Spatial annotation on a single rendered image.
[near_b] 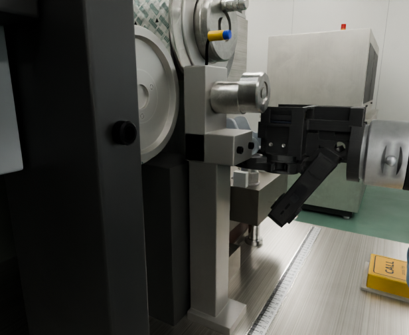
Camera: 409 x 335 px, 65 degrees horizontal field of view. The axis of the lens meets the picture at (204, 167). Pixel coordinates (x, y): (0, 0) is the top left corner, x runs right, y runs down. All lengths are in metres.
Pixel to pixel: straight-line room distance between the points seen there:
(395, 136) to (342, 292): 0.25
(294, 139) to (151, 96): 0.17
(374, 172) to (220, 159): 0.16
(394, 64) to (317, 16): 1.18
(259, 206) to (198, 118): 0.22
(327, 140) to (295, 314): 0.23
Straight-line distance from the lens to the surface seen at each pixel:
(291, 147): 0.39
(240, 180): 0.51
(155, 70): 0.33
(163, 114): 0.34
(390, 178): 0.39
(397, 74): 4.85
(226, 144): 0.32
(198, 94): 0.33
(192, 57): 0.36
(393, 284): 0.54
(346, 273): 0.57
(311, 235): 0.68
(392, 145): 0.38
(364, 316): 0.49
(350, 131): 0.39
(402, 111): 4.86
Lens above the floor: 1.18
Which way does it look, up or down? 14 degrees down
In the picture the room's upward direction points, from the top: straight up
